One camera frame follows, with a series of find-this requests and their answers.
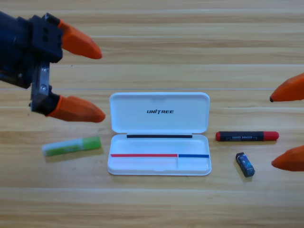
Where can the green highlighter pen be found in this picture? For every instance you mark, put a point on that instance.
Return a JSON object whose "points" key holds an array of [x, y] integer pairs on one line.
{"points": [[71, 146]]}

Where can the dark blue sleeved eraser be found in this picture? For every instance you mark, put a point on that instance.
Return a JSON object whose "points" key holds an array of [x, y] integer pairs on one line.
{"points": [[245, 165]]}

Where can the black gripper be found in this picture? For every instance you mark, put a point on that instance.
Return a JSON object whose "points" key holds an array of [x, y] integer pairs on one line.
{"points": [[16, 47]]}

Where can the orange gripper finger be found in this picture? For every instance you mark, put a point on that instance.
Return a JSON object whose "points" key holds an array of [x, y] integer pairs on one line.
{"points": [[78, 110], [291, 91], [292, 160]]}

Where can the red and black marker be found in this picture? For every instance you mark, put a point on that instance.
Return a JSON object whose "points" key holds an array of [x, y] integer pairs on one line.
{"points": [[244, 136]]}

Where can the white Unitree pencil case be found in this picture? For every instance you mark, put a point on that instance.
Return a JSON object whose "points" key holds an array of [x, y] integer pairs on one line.
{"points": [[159, 147]]}

